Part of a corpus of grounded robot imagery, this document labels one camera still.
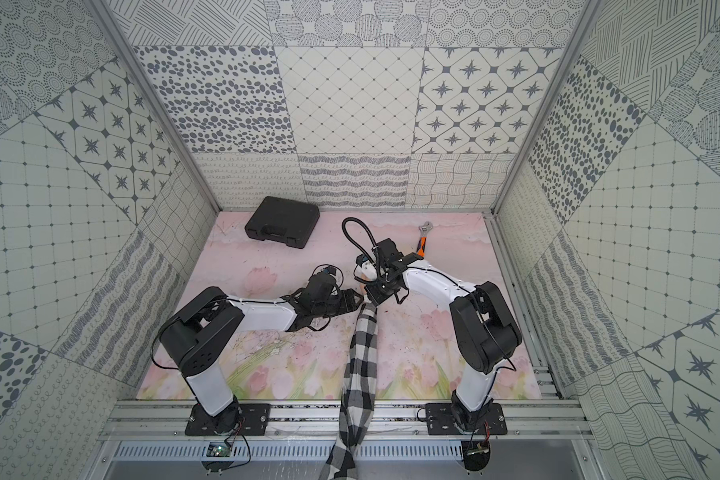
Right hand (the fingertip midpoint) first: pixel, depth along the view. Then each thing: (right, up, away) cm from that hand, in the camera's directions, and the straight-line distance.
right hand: (375, 297), depth 90 cm
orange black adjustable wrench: (+20, +21, +24) cm, 38 cm away
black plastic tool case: (-35, +25, +22) cm, 49 cm away
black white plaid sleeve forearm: (-4, -21, -18) cm, 28 cm away
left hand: (-3, -3, -1) cm, 4 cm away
